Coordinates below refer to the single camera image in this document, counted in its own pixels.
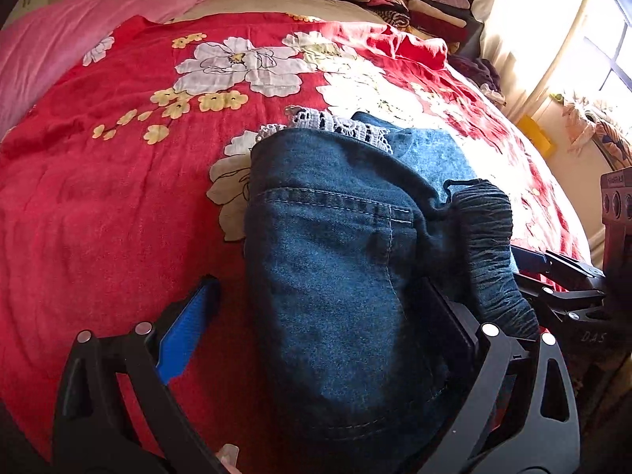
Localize purple clothes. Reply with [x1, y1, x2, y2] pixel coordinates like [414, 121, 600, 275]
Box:
[447, 54, 502, 92]

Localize yellow bag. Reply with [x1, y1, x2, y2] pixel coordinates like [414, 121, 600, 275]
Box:
[516, 115, 553, 155]

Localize window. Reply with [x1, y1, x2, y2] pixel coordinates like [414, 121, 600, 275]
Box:
[543, 0, 632, 104]

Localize beige bed cover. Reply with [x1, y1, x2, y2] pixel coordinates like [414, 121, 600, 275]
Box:
[168, 0, 387, 25]

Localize red floral bed sheet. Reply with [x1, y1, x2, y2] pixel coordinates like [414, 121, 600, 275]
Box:
[0, 12, 593, 474]

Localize floral cloth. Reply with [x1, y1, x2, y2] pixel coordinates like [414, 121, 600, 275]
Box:
[550, 90, 632, 169]

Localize blue denim pants lace trim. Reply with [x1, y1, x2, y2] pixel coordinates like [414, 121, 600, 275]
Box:
[244, 106, 541, 474]

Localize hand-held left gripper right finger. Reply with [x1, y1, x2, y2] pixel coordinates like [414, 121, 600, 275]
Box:
[419, 276, 582, 474]

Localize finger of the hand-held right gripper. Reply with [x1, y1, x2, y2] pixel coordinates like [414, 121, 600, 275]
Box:
[516, 276, 607, 327]
[511, 245, 608, 284]

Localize pink blanket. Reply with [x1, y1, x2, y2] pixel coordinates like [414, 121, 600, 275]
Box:
[0, 0, 220, 135]

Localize stack of folded clothes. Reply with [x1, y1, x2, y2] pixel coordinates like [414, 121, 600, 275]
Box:
[343, 0, 482, 55]

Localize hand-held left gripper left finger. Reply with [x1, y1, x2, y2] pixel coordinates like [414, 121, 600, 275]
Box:
[52, 274, 233, 474]

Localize cream curtain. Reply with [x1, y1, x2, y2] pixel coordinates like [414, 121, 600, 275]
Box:
[471, 0, 609, 124]

